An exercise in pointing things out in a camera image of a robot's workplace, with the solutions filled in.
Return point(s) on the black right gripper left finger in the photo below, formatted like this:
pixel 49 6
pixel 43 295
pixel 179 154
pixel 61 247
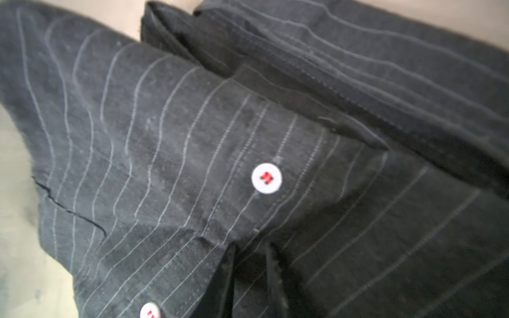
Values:
pixel 217 301

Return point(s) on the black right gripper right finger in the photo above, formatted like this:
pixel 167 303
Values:
pixel 278 300

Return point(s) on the dark grey striped shirt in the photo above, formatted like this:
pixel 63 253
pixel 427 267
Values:
pixel 371 150

